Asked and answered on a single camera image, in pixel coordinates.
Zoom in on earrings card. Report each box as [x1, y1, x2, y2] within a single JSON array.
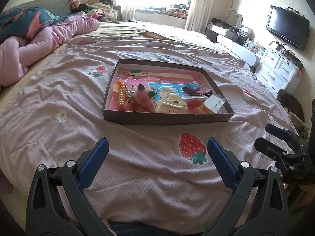
[[203, 94, 226, 113]]

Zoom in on yellow accessory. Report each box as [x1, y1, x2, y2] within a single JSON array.
[[183, 96, 215, 114]]

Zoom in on polka dot bow hair accessory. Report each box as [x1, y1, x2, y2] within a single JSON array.
[[124, 97, 147, 112]]

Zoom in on dark red hair clip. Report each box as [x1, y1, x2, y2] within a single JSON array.
[[182, 86, 213, 97]]

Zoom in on tan spiral hair tie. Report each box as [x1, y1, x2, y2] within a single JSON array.
[[113, 80, 128, 109]]

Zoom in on pink fuzzy strawberry hair clip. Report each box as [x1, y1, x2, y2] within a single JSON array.
[[133, 84, 156, 112]]

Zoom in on large cream cloud hair claw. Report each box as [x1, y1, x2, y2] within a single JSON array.
[[155, 94, 188, 114]]

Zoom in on small blue box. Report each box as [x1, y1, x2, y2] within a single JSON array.
[[185, 81, 201, 92]]

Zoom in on cream flower pearl hair claw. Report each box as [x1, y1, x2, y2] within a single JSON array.
[[160, 85, 177, 98]]

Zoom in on pink bed cover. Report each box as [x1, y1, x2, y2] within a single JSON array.
[[1, 22, 293, 234]]

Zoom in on shallow cardboard tray pink bottom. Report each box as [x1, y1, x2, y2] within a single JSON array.
[[102, 59, 234, 125]]

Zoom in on white dresser with drawers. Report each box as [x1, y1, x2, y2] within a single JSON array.
[[205, 18, 303, 97]]

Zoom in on pink and floral quilt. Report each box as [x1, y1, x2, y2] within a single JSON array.
[[1, 6, 99, 87]]

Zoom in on pile of clothes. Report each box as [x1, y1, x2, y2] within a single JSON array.
[[70, 0, 122, 22]]

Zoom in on white curtain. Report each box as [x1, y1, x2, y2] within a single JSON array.
[[185, 0, 214, 34]]

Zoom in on window sill clutter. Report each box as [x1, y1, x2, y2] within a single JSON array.
[[147, 4, 190, 19]]

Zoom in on black wall television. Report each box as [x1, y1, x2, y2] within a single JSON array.
[[265, 5, 310, 51]]

